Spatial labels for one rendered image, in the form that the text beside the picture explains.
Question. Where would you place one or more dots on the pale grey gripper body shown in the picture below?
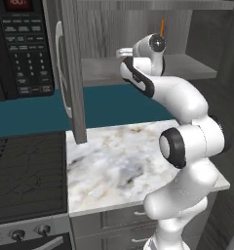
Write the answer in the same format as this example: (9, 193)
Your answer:
(124, 52)

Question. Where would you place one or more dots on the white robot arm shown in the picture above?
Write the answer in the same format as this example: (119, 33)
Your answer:
(187, 97)

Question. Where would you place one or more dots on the grey wood cabinet door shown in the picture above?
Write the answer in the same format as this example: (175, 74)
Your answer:
(73, 65)

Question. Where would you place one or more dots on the thin orange stick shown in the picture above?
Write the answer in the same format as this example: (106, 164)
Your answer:
(162, 27)

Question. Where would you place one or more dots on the black microwave oven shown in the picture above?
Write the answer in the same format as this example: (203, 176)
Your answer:
(21, 49)

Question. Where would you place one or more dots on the black stove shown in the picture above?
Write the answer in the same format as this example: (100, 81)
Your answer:
(28, 175)

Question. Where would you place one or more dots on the grey drawer front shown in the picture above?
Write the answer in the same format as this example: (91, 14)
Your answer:
(122, 239)
(119, 215)

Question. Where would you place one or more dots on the black stove knob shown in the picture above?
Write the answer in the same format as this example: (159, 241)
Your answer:
(44, 230)
(18, 234)

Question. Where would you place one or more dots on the grey wood wall cabinet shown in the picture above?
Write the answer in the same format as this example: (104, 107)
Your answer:
(102, 32)

